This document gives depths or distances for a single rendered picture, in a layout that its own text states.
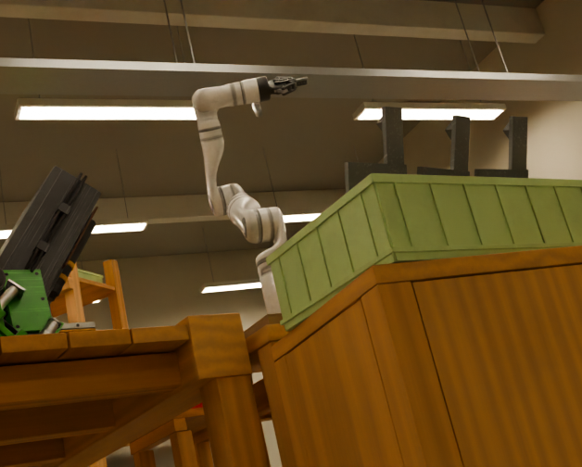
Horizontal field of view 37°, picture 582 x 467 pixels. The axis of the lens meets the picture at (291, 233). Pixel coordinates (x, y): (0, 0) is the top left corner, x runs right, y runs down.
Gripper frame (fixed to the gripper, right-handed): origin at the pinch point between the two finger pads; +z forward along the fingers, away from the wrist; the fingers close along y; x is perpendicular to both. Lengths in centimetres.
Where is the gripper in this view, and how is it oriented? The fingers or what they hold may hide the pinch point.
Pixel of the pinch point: (302, 82)
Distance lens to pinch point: 272.6
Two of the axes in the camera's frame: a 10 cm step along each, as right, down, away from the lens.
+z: 9.8, -2.0, 0.9
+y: -1.7, -4.5, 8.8
